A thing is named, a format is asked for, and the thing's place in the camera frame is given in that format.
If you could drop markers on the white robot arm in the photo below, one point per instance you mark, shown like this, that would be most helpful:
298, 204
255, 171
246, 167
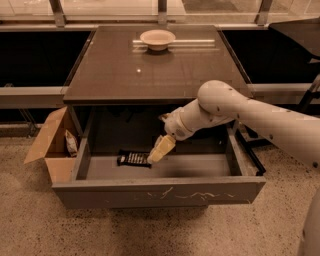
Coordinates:
218, 103

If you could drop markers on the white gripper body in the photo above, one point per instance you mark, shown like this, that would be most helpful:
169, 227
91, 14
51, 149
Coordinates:
175, 126

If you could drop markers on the white bowl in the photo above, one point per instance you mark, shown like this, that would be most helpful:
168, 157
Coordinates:
157, 40

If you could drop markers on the black drawer slide rail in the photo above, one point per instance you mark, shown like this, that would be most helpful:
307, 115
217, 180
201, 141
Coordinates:
260, 168

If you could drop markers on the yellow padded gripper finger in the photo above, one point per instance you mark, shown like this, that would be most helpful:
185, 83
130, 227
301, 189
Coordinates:
163, 145

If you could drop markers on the dark cabinet counter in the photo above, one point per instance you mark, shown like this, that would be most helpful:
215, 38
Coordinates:
118, 68

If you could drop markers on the brown cardboard box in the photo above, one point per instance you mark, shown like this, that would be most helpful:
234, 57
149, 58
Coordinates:
51, 146

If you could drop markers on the black rxbar chocolate bar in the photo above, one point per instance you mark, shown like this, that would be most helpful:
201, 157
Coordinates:
133, 158

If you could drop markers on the snack bag in box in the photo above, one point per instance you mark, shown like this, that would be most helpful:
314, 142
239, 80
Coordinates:
71, 143

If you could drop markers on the grey open top drawer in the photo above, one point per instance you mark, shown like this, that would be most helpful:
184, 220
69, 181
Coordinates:
198, 172

